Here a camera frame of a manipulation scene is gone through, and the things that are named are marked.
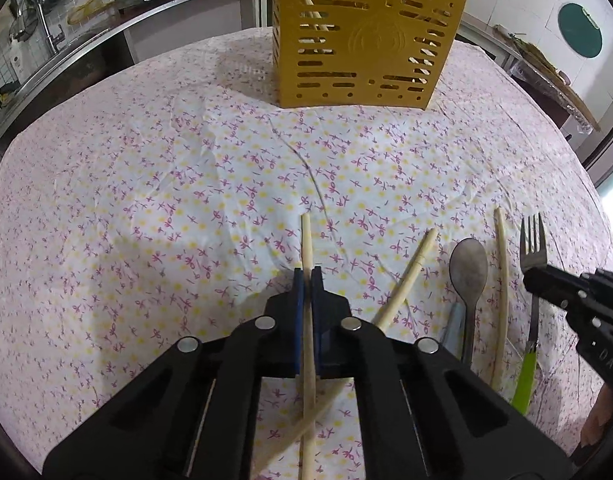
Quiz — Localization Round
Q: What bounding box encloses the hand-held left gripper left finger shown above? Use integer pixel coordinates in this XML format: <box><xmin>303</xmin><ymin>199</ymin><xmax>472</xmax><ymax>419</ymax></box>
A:
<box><xmin>41</xmin><ymin>266</ymin><xmax>307</xmax><ymax>480</ymax></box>

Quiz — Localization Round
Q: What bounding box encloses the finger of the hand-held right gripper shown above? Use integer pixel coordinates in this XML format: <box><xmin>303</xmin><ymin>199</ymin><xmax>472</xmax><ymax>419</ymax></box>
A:
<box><xmin>523</xmin><ymin>266</ymin><xmax>595</xmax><ymax>311</ymax></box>

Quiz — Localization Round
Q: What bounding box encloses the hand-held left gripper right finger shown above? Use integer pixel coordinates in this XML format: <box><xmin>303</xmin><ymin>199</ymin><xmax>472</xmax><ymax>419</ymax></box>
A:
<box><xmin>311</xmin><ymin>265</ymin><xmax>575</xmax><ymax>480</ymax></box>

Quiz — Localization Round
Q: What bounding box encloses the green handled fork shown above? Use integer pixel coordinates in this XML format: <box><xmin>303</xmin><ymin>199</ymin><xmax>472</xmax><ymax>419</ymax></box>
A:
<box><xmin>511</xmin><ymin>212</ymin><xmax>548</xmax><ymax>416</ymax></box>

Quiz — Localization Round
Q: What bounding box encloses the wooden chopstick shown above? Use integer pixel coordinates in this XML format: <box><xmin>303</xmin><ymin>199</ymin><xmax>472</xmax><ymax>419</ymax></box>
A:
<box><xmin>299</xmin><ymin>213</ymin><xmax>321</xmax><ymax>480</ymax></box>
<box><xmin>491</xmin><ymin>206</ymin><xmax>512</xmax><ymax>392</ymax></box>
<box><xmin>254</xmin><ymin>228</ymin><xmax>439</xmax><ymax>468</ymax></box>
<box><xmin>305</xmin><ymin>7</ymin><xmax>337</xmax><ymax>31</ymax></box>

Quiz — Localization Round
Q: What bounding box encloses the metal spoon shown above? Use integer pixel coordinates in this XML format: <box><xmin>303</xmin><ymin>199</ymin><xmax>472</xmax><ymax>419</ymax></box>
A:
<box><xmin>449</xmin><ymin>237</ymin><xmax>489</xmax><ymax>367</ymax></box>

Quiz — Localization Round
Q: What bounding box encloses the yellow perforated utensil holder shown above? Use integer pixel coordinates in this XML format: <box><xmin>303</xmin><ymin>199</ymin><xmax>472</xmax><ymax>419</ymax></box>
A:
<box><xmin>272</xmin><ymin>0</ymin><xmax>467</xmax><ymax>111</ymax></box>

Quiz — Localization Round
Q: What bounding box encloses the person's right hand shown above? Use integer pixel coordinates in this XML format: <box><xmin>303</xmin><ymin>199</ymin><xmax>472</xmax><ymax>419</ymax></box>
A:
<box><xmin>581</xmin><ymin>387</ymin><xmax>613</xmax><ymax>453</ymax></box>

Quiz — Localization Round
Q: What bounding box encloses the floral tablecloth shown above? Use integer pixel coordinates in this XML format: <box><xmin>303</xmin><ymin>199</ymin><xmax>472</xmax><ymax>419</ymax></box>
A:
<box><xmin>0</xmin><ymin>27</ymin><xmax>613</xmax><ymax>480</ymax></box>

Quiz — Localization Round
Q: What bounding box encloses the green round cutting board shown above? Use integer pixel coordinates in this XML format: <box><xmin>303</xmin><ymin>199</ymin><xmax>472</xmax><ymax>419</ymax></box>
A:
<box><xmin>558</xmin><ymin>2</ymin><xmax>604</xmax><ymax>58</ymax></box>

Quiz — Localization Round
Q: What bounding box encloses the yellow mesh bag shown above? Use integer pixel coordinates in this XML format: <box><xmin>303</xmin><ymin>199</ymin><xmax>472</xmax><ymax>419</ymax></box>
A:
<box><xmin>66</xmin><ymin>0</ymin><xmax>120</xmax><ymax>26</ymax></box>

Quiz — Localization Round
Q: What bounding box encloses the white soap bottle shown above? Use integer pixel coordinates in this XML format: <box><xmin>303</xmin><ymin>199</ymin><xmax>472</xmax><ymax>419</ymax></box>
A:
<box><xmin>9</xmin><ymin>30</ymin><xmax>34</xmax><ymax>83</ymax></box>

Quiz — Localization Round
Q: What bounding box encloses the steel faucet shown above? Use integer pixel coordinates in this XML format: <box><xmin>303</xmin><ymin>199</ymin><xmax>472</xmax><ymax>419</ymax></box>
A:
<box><xmin>21</xmin><ymin>0</ymin><xmax>67</xmax><ymax>53</ymax></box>

